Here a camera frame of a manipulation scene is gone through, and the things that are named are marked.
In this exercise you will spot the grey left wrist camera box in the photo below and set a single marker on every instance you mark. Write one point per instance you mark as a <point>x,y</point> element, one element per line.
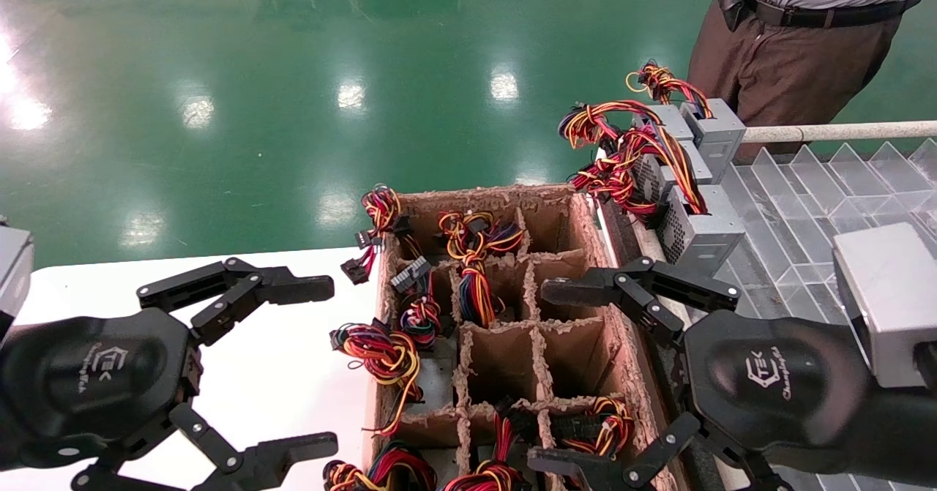
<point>15,271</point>

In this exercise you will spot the clear plastic divider tray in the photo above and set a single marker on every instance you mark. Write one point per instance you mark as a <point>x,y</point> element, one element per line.
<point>790,213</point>

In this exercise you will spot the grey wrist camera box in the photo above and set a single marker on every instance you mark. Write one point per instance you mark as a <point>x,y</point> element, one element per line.
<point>15,271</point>
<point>886,301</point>

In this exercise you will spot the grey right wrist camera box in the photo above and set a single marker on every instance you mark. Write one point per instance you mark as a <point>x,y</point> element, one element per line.
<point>886,301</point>

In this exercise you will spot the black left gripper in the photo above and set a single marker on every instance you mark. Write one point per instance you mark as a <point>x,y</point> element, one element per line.
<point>88,381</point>

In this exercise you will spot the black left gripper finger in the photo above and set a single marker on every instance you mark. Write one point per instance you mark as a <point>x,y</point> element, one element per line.
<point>300,451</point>

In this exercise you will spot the brown cardboard divider box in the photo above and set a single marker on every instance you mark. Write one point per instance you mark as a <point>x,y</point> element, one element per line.
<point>505,363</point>

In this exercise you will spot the white round rail tube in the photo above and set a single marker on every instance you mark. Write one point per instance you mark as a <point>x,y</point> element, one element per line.
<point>842,132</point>
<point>648,246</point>

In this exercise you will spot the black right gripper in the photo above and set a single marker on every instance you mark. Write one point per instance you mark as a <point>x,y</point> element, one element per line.
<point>776,381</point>

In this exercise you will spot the black leather belt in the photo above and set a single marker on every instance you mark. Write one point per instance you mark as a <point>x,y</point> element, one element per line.
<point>820,17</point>

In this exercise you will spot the person in brown trousers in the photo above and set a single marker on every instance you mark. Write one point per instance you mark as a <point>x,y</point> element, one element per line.
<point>790,66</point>

